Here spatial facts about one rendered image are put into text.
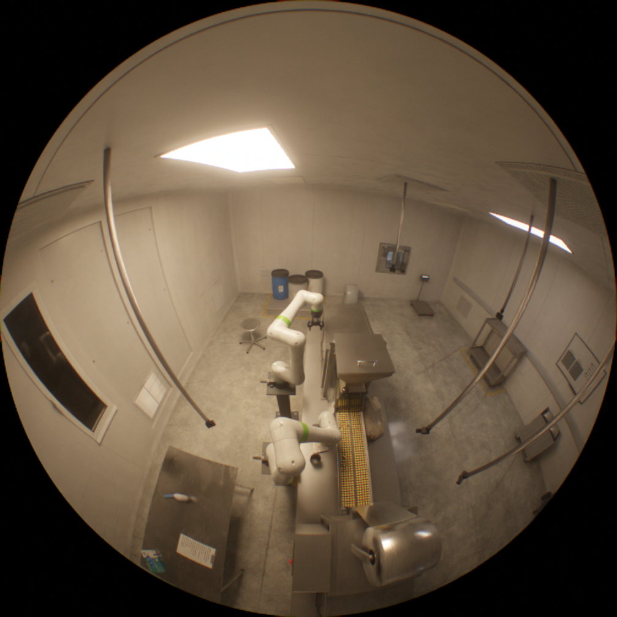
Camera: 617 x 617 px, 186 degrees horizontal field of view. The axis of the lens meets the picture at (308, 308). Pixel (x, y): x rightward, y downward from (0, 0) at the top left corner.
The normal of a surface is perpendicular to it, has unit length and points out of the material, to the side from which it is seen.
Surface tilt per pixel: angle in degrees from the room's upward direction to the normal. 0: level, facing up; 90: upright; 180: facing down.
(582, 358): 90
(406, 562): 3
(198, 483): 0
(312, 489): 0
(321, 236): 90
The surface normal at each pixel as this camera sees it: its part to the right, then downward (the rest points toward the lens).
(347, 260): -0.04, 0.54
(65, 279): 1.00, 0.04
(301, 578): 0.03, -0.84
